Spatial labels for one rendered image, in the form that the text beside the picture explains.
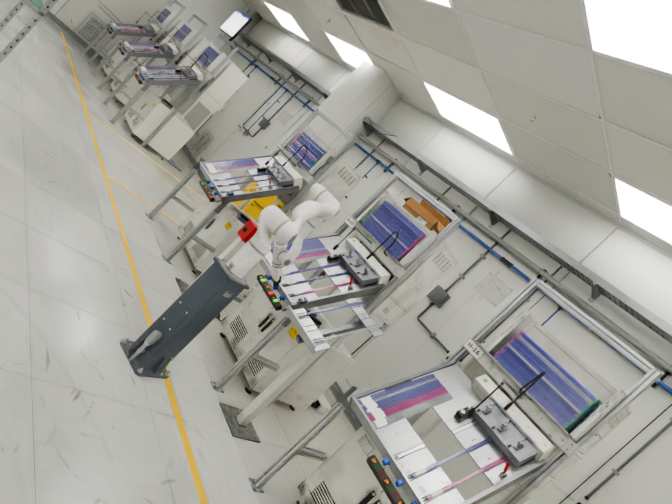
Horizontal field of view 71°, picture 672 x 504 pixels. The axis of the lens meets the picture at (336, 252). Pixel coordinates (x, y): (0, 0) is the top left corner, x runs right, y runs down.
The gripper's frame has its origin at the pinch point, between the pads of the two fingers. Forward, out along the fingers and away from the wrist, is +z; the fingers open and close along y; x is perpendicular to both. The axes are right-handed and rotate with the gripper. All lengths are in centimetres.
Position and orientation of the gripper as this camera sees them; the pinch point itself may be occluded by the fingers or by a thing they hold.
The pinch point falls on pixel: (276, 283)
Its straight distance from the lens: 313.2
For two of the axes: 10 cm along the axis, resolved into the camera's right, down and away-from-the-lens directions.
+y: 4.7, 5.5, -6.9
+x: 8.7, -1.5, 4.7
